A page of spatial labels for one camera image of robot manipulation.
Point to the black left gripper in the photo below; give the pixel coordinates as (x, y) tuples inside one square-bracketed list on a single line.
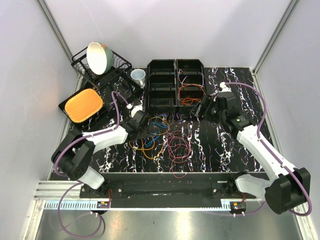
[(146, 133)]

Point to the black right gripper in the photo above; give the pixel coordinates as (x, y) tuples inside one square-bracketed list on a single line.
[(206, 102)]

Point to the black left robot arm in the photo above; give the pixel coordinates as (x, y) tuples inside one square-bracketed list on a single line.
[(73, 156)]

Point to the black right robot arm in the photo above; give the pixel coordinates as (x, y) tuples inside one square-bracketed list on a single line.
[(287, 187)]

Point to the white measuring cup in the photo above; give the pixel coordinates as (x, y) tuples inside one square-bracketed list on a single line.
[(138, 76)]

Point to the white and green bowl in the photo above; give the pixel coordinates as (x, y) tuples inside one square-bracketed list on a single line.
[(100, 58)]

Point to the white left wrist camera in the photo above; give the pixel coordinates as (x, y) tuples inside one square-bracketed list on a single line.
[(134, 109)]

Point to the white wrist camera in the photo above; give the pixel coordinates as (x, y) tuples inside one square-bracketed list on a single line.
[(134, 109), (224, 88)]

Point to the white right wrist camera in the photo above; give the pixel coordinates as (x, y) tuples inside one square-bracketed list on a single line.
[(224, 88)]

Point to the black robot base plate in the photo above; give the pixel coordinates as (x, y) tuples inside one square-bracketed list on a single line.
[(200, 190)]

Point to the black wire dish rack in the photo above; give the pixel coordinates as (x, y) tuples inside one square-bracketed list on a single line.
[(117, 78)]

